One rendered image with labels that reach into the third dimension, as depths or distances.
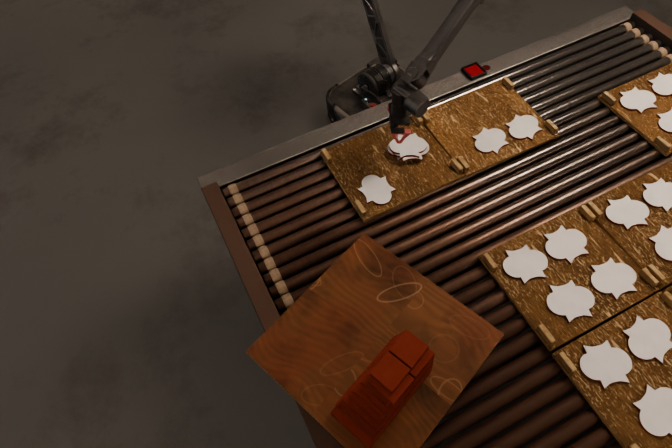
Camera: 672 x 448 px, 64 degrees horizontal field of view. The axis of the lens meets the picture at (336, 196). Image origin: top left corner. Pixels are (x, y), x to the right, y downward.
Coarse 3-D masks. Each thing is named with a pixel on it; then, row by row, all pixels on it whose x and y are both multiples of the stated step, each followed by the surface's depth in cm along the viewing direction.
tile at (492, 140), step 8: (496, 128) 202; (472, 136) 201; (480, 136) 200; (488, 136) 200; (496, 136) 200; (504, 136) 200; (480, 144) 198; (488, 144) 198; (496, 144) 198; (504, 144) 198; (488, 152) 196; (496, 152) 196
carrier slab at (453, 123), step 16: (464, 96) 215; (480, 96) 214; (496, 96) 214; (512, 96) 213; (432, 112) 210; (448, 112) 210; (464, 112) 209; (480, 112) 209; (496, 112) 209; (512, 112) 208; (528, 112) 208; (432, 128) 205; (448, 128) 205; (464, 128) 205; (480, 128) 204; (544, 128) 202; (448, 144) 200; (464, 144) 200; (512, 144) 199; (528, 144) 198; (480, 160) 195; (496, 160) 195
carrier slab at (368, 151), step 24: (360, 144) 202; (384, 144) 202; (432, 144) 201; (336, 168) 196; (360, 168) 196; (384, 168) 195; (408, 168) 194; (432, 168) 194; (360, 192) 189; (408, 192) 188; (360, 216) 184
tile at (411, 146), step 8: (400, 136) 199; (408, 136) 198; (392, 144) 196; (400, 144) 196; (408, 144) 196; (416, 144) 196; (424, 144) 196; (400, 152) 194; (408, 152) 194; (416, 152) 194
